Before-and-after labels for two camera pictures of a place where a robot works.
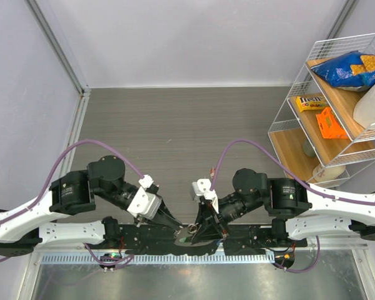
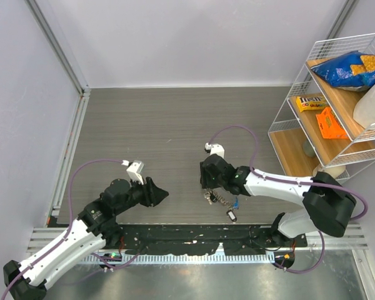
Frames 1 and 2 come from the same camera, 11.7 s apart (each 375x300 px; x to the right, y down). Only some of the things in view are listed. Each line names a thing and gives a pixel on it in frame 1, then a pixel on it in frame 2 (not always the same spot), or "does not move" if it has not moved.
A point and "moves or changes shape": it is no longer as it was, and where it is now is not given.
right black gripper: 211,225 → 205,179
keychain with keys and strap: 192,228 moves or changes shape
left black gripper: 162,210 → 152,194
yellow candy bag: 309,102 does not move
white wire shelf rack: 335,115 does not move
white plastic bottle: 371,108 does not move
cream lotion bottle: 321,173 does not move
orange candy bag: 330,127 does not move
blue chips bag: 352,72 does not move
